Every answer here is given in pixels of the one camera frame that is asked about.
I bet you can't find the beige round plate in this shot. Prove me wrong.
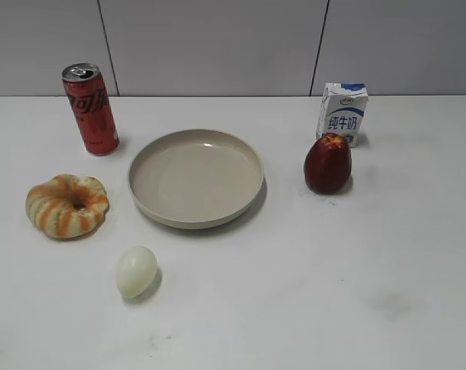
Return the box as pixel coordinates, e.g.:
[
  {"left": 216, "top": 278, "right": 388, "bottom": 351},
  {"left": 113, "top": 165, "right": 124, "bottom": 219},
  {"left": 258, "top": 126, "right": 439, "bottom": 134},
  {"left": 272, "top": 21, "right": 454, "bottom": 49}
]
[{"left": 128, "top": 129, "right": 264, "bottom": 230}]

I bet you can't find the red cola can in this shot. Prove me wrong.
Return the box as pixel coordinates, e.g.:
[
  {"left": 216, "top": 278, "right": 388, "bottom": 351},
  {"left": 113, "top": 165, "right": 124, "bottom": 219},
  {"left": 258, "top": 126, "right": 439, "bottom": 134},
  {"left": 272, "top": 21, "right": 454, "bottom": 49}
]
[{"left": 62, "top": 62, "right": 119, "bottom": 156}]

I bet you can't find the white blue milk carton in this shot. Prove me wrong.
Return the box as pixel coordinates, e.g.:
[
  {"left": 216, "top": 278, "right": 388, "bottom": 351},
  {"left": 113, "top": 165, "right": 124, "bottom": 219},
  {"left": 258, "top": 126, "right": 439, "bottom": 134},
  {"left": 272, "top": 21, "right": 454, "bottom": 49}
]
[{"left": 316, "top": 82, "right": 368, "bottom": 148}]

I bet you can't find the white peeled egg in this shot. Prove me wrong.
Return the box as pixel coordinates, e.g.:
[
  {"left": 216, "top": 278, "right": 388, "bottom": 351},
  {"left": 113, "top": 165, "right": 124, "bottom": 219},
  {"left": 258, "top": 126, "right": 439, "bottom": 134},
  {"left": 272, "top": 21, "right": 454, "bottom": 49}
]
[{"left": 116, "top": 246, "right": 158, "bottom": 298}]

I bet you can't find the dark red wax apple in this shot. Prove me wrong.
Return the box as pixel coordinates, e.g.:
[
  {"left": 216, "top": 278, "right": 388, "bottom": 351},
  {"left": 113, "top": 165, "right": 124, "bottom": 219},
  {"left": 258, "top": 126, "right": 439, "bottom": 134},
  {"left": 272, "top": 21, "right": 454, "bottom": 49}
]
[{"left": 303, "top": 133, "right": 352, "bottom": 193}]

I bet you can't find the ring-shaped striped croissant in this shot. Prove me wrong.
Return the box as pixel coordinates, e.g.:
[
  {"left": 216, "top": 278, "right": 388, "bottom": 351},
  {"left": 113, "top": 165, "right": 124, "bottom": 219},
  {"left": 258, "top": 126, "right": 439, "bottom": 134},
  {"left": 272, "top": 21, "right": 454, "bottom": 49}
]
[{"left": 25, "top": 173, "right": 109, "bottom": 239}]

